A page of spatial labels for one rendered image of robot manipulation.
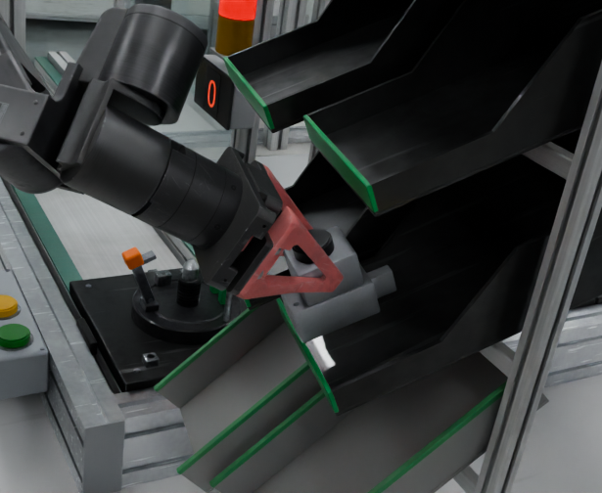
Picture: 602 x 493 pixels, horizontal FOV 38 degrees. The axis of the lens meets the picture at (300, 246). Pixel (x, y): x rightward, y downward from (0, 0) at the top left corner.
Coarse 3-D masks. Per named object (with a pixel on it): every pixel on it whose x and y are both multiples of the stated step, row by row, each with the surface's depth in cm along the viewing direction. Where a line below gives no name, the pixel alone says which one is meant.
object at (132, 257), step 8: (136, 248) 106; (128, 256) 105; (136, 256) 105; (144, 256) 107; (152, 256) 107; (128, 264) 105; (136, 264) 106; (136, 272) 106; (144, 272) 107; (136, 280) 108; (144, 280) 108; (144, 288) 108; (144, 296) 109; (152, 296) 109
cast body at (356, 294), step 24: (336, 240) 64; (288, 264) 65; (312, 264) 63; (336, 264) 63; (360, 288) 64; (384, 288) 67; (288, 312) 67; (312, 312) 64; (336, 312) 65; (360, 312) 65; (312, 336) 65
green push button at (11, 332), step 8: (0, 328) 105; (8, 328) 105; (16, 328) 106; (24, 328) 106; (0, 336) 103; (8, 336) 104; (16, 336) 104; (24, 336) 104; (0, 344) 103; (8, 344) 103; (16, 344) 103; (24, 344) 104
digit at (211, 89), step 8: (208, 72) 122; (216, 72) 120; (208, 80) 123; (216, 80) 120; (208, 88) 123; (216, 88) 121; (208, 96) 123; (216, 96) 121; (208, 104) 123; (216, 104) 121; (216, 112) 121
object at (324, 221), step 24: (312, 168) 85; (288, 192) 85; (312, 192) 86; (336, 192) 86; (312, 216) 84; (336, 216) 83; (360, 216) 74; (384, 216) 75; (360, 240) 75; (384, 240) 76
